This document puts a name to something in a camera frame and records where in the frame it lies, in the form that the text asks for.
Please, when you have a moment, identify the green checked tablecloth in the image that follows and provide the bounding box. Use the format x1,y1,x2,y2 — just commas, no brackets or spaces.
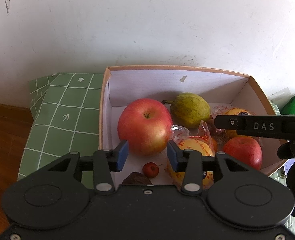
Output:
17,72,295,238

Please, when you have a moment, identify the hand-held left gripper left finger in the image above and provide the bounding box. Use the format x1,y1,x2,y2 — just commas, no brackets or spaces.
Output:
46,139,130,196

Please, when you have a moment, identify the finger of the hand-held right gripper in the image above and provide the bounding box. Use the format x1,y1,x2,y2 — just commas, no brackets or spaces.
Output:
214,114,238,131

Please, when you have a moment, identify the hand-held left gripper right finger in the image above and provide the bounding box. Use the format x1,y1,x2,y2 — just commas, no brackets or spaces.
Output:
167,140,251,196

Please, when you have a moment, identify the green pear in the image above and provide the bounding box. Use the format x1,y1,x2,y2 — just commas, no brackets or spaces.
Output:
162,92,211,129

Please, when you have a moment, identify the brown cardboard box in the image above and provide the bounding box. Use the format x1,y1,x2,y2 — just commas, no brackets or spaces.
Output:
98,66,288,187

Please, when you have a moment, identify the small red apple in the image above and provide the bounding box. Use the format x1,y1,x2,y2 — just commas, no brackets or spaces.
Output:
223,137,263,171

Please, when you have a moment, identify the plastic-wrapped yellow lemon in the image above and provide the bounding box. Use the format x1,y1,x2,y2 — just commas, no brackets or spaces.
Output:
166,120,218,191
210,105,263,145

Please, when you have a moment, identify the small red cherry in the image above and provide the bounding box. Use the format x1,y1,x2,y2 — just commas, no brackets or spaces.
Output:
142,162,163,179

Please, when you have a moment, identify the smartphone with lit screen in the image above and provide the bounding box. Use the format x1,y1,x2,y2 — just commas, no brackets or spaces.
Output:
282,160,293,179

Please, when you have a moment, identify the large red apple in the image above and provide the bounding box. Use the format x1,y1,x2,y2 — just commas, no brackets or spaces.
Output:
117,98,173,155

